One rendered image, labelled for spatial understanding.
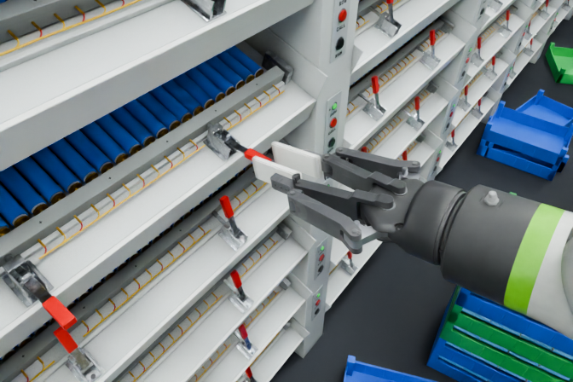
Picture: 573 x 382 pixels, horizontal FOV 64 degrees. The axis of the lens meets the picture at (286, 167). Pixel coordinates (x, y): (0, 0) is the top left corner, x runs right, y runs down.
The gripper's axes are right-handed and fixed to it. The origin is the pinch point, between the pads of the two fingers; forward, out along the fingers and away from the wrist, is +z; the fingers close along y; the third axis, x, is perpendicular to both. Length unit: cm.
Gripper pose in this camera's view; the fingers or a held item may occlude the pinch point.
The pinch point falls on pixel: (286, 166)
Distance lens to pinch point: 53.4
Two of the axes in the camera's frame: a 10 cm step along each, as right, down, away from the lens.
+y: 6.2, -5.2, 5.8
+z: -7.7, -2.8, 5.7
